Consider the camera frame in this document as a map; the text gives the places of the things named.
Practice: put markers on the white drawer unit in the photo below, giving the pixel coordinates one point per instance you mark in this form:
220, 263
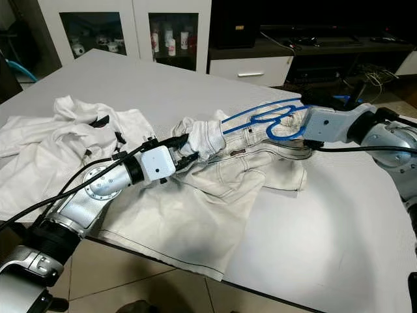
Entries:
247, 68

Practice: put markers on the blue plastic hanger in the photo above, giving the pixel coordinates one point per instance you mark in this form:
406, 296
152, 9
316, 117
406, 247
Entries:
283, 137

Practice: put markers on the teal chair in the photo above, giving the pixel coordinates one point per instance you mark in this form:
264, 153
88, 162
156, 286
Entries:
23, 68

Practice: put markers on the white crumpled jacket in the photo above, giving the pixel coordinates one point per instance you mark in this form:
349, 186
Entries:
52, 156

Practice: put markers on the white glass door cabinet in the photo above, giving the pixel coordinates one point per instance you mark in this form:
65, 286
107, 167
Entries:
137, 26

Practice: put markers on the black TV stand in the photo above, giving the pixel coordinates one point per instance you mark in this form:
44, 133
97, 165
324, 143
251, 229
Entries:
332, 59

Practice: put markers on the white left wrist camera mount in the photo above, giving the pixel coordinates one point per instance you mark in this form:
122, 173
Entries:
158, 163

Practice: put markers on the white bottle red label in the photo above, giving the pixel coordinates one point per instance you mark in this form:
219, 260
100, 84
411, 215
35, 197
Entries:
185, 40
172, 44
157, 43

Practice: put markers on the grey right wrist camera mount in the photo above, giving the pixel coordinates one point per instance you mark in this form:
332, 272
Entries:
332, 124

